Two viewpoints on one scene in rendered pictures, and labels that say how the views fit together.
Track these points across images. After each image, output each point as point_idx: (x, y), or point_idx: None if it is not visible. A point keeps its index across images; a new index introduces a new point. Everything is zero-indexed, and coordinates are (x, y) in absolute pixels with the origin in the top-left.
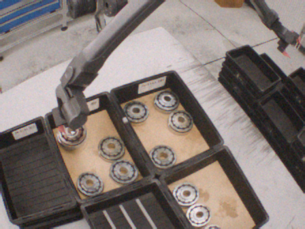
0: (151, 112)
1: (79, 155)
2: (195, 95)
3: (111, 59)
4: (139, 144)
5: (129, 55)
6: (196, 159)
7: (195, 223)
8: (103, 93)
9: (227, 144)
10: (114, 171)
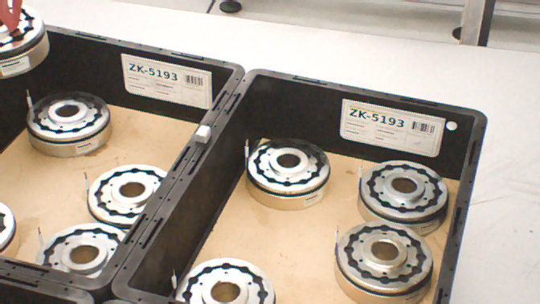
0: (337, 199)
1: (48, 175)
2: None
3: (414, 82)
4: (170, 198)
5: (476, 97)
6: None
7: None
8: (231, 65)
9: None
10: (63, 243)
